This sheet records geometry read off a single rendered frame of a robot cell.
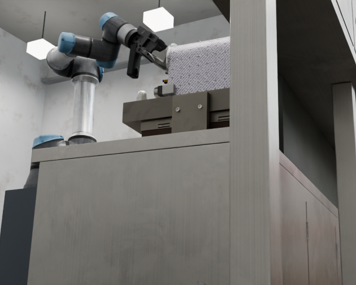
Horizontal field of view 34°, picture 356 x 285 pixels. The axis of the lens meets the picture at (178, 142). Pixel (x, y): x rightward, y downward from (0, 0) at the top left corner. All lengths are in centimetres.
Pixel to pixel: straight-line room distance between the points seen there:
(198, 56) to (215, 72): 9
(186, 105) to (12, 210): 96
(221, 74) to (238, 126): 94
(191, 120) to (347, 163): 49
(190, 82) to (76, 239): 61
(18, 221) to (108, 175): 75
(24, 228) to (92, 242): 70
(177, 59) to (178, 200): 59
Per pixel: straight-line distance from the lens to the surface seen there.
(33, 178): 228
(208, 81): 181
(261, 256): 81
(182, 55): 189
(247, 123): 86
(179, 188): 145
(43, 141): 232
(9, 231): 226
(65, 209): 161
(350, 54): 166
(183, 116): 155
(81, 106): 244
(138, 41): 208
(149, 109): 163
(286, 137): 173
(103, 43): 217
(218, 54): 184
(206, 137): 146
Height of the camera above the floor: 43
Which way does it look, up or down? 17 degrees up
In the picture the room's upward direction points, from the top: 2 degrees clockwise
